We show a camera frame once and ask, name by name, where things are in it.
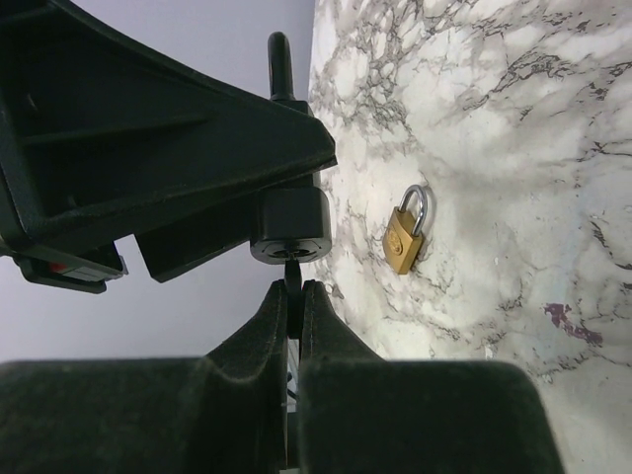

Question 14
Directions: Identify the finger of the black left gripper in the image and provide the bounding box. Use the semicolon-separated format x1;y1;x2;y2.
1;1;336;247

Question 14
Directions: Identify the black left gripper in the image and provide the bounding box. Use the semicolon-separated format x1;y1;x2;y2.
1;236;128;294

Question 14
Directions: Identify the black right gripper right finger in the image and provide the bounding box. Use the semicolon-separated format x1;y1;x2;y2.
298;280;563;473

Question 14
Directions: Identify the black-headed key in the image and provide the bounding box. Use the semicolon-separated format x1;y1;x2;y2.
284;260;304;340

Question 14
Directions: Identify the small brass padlock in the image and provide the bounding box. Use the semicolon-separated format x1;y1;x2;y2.
382;185;429;275

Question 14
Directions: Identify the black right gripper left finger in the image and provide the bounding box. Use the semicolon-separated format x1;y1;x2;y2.
1;281;287;473

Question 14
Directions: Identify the black Kaijing padlock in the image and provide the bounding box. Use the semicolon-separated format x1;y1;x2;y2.
250;32;332;265

